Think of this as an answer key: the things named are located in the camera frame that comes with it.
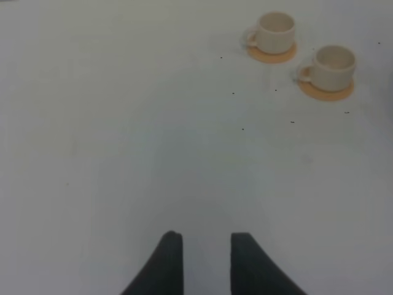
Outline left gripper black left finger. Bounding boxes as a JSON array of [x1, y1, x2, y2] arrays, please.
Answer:
[[122, 231, 184, 295]]

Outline white teacup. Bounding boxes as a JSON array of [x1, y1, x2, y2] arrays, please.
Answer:
[[297, 45, 356, 92], [243, 12, 295, 55]]

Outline far orange coaster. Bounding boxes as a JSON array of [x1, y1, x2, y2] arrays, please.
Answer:
[[247, 42, 297, 64]]

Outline near orange coaster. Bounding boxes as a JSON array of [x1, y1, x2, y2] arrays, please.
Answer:
[[297, 79, 354, 102]]

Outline orange coaster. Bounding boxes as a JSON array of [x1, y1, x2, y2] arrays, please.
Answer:
[[297, 79, 354, 102], [247, 42, 297, 64]]

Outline far white teacup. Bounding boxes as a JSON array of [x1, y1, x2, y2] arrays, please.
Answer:
[[243, 12, 295, 55]]

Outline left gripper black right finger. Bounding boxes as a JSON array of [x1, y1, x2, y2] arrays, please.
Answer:
[[230, 233, 306, 295]]

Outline near white teacup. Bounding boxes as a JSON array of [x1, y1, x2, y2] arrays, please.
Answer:
[[297, 45, 356, 92]]

